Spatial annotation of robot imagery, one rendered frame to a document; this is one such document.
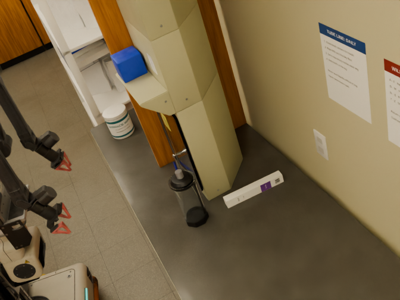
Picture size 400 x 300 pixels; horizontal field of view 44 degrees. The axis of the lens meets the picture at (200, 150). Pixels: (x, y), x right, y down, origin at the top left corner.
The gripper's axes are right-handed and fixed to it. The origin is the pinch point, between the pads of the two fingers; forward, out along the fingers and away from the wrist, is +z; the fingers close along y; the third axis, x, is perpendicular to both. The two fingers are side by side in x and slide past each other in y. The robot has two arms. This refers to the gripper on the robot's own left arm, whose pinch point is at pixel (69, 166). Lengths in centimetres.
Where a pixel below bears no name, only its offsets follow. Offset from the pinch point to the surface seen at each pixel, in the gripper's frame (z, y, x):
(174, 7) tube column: -39, -49, -100
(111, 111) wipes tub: 3.5, 23.0, -29.3
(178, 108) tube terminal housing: -12, -53, -75
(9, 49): 19, 418, 142
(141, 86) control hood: -24, -43, -70
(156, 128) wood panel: 7, -18, -52
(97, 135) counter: 10.9, 29.1, -10.1
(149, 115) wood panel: 0, -18, -54
